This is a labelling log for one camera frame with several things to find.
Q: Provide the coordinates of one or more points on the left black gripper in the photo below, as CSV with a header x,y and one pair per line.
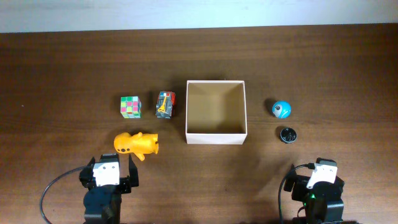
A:
x,y
127,183

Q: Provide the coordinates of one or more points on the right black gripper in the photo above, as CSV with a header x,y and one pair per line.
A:
x,y
300,182

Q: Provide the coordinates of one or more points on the yellow toy dog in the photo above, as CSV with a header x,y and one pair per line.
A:
x,y
139,144

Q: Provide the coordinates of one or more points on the colourful puzzle cube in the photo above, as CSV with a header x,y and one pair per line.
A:
x,y
130,107

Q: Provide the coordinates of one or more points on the blue toy ball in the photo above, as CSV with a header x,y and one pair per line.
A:
x,y
281,109

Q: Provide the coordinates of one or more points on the red grey toy car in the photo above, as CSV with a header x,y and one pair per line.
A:
x,y
165,105

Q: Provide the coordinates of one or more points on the white cardboard box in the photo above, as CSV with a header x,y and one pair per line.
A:
x,y
216,112

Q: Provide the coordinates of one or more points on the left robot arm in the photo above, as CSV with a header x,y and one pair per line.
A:
x,y
105,188

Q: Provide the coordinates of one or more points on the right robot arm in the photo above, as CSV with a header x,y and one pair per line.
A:
x,y
319,189

